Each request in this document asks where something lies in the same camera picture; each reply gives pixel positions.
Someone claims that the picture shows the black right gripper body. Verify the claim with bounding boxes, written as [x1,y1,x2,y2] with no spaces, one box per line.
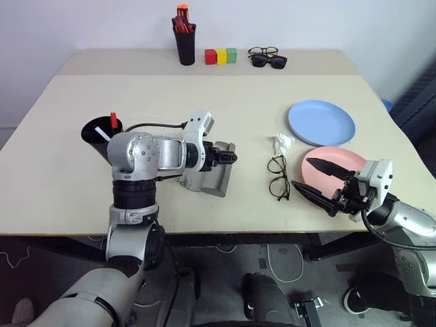
[332,170,376,219]

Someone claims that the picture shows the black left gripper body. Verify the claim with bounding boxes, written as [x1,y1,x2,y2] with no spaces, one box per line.
[203,141,225,170]

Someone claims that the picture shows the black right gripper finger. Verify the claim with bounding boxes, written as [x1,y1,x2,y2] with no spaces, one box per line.
[305,157,354,182]
[290,181,339,218]

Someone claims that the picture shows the grey glasses case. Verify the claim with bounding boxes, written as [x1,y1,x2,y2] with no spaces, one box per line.
[176,140,237,198]

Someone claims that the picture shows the thin black-framed glasses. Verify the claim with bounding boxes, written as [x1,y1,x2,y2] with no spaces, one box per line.
[266,155,292,202]

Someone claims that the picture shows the tortoiseshell glasses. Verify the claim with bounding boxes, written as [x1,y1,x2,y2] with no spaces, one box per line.
[247,46,281,57]

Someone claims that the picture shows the wide black cup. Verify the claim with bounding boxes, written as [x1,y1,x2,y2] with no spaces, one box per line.
[80,115,125,168]

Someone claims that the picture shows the pink plate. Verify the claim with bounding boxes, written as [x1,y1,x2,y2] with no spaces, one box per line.
[300,146,367,200]

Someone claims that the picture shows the light blue plate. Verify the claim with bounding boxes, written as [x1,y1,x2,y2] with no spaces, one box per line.
[287,99,356,147]

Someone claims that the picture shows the white crumpled tissue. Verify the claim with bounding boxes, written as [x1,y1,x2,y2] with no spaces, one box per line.
[272,133,295,155]

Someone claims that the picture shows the black sunglasses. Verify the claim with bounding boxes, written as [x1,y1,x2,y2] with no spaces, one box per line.
[251,54,288,70]

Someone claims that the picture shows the black shoe white sole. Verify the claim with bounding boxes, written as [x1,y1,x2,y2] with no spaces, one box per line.
[341,285,376,315]

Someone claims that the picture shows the dark rounded shape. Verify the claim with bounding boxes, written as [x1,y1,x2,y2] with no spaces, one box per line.
[240,272,298,324]

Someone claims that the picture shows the dark ribbed chair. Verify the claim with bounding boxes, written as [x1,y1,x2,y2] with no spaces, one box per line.
[388,61,436,148]

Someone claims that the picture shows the tall black pen holder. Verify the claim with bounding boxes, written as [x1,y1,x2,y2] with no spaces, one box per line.
[174,29,197,67]

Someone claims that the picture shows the grey-pink rounded object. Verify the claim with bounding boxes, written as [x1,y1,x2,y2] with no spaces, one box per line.
[12,298,35,325]

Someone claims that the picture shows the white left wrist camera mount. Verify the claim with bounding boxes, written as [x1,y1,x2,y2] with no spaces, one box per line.
[180,109,216,173]

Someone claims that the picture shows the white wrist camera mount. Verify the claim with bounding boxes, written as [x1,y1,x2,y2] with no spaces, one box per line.
[180,109,216,173]
[356,159,394,224]

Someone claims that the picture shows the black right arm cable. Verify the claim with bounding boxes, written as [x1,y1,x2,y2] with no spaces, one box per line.
[360,208,436,251]

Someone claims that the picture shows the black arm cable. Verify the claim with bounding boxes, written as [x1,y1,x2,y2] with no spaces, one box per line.
[360,208,436,251]
[123,121,187,132]

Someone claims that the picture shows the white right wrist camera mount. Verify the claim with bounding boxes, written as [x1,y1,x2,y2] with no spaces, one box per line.
[356,159,394,224]

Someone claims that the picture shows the white floor cable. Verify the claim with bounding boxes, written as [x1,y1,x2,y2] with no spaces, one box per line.
[265,243,305,283]

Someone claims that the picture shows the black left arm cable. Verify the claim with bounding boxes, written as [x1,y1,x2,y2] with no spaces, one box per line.
[123,121,187,132]

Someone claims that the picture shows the black metal table frame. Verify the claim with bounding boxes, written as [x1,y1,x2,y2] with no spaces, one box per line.
[0,232,379,264]

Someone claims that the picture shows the metal floor bracket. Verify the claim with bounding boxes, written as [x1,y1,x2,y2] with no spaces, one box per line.
[293,296,325,327]

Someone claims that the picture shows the thin white floor cord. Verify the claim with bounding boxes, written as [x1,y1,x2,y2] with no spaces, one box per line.
[0,245,32,270]

